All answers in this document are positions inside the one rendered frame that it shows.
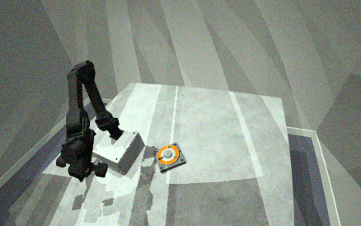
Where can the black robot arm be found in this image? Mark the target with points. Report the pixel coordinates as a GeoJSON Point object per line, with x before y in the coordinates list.
{"type": "Point", "coordinates": [77, 120]}

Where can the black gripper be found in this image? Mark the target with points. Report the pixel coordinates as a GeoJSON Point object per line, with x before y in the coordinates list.
{"type": "Point", "coordinates": [100, 169]}

